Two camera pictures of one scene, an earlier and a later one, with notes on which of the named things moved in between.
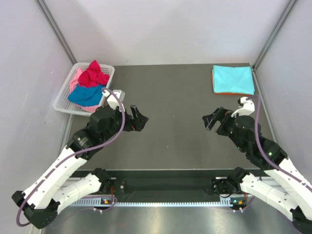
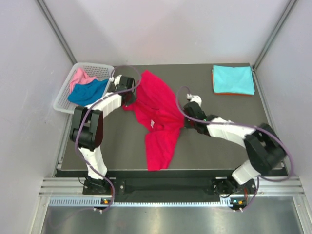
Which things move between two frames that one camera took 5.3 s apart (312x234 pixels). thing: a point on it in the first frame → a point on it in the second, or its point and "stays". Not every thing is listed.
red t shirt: [92, 76] → [160, 113]
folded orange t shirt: [212, 87] stays
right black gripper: [222, 114] → [186, 125]
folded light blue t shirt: [238, 80] stays
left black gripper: [138, 123] → [132, 99]
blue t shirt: [87, 95] stays
